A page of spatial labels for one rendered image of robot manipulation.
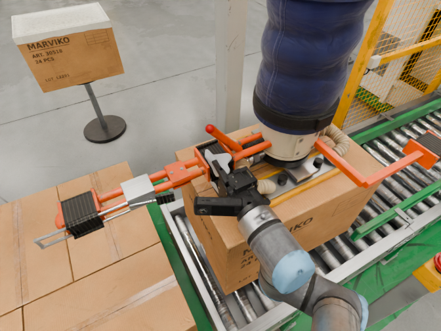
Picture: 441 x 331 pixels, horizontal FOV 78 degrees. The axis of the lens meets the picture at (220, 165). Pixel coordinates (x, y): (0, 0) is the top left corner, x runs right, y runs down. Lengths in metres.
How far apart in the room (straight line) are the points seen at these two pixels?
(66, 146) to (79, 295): 1.75
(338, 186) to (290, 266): 0.43
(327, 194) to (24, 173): 2.46
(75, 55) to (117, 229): 1.34
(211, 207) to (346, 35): 0.45
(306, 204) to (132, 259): 0.85
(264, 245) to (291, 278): 0.08
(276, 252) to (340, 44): 0.43
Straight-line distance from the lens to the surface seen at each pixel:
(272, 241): 0.58
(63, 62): 2.33
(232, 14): 1.73
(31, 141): 3.12
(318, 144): 0.83
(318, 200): 0.87
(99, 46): 2.32
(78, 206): 0.71
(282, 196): 0.83
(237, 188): 0.65
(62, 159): 2.78
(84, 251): 1.48
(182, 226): 1.40
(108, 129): 2.87
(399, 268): 2.21
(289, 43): 0.62
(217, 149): 0.76
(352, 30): 0.64
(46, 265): 1.52
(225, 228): 0.77
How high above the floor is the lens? 1.76
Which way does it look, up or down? 48 degrees down
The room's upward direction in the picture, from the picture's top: straight up
